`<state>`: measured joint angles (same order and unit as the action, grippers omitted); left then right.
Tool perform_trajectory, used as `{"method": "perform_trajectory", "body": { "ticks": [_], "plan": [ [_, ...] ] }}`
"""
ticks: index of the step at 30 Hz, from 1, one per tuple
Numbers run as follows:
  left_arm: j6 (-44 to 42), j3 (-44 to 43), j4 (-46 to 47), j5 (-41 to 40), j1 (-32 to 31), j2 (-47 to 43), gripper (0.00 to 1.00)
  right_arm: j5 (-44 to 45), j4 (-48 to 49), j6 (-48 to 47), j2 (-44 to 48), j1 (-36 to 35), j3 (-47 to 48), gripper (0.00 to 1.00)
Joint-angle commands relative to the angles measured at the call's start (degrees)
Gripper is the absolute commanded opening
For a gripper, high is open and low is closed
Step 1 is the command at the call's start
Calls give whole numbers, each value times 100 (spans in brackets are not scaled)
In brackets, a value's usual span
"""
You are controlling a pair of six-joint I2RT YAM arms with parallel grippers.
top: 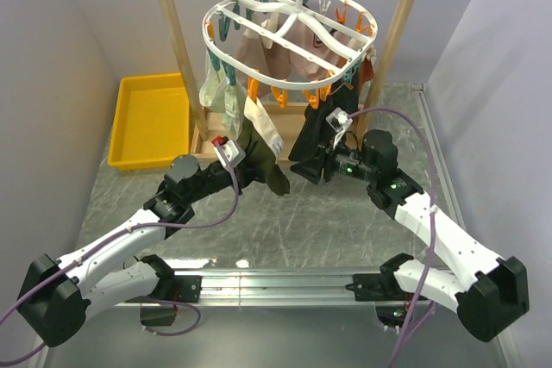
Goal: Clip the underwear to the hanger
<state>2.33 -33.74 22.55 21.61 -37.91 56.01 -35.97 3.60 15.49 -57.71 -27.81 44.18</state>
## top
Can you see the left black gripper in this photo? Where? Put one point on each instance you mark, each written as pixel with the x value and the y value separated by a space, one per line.
pixel 245 173

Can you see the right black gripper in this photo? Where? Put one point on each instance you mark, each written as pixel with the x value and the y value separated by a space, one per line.
pixel 309 169

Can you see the olive green underwear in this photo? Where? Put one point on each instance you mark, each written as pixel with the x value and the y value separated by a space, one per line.
pixel 262 144

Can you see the orange plastic clothes clip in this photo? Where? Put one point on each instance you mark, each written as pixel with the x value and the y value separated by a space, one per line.
pixel 253 86

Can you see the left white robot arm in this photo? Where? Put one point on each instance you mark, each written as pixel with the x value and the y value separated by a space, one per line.
pixel 59 295

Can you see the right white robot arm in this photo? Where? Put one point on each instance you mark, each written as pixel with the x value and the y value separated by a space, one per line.
pixel 486 291

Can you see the black striped hanging underwear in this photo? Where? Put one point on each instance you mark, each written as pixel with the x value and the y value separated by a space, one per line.
pixel 316 130

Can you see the pale green hanging underwear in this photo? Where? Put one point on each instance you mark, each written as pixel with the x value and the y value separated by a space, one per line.
pixel 221 93

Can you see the rust orange hanging underwear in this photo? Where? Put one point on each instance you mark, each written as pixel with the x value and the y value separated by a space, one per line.
pixel 364 74

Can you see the white round clip hanger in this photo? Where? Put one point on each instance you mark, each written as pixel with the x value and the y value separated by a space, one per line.
pixel 286 38

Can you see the wooden clothes rack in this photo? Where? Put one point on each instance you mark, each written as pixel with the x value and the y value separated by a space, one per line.
pixel 393 38

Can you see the yellow plastic bin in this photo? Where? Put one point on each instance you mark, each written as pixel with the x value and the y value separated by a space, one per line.
pixel 152 123

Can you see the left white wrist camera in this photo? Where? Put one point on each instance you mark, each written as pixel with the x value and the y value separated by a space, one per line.
pixel 228 152

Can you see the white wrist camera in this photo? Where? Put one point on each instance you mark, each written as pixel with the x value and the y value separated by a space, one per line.
pixel 340 121
pixel 228 152

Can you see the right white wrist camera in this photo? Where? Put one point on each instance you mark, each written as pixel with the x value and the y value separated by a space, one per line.
pixel 340 121

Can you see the aluminium mounting rail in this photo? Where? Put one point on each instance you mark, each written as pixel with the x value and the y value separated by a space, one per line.
pixel 293 287

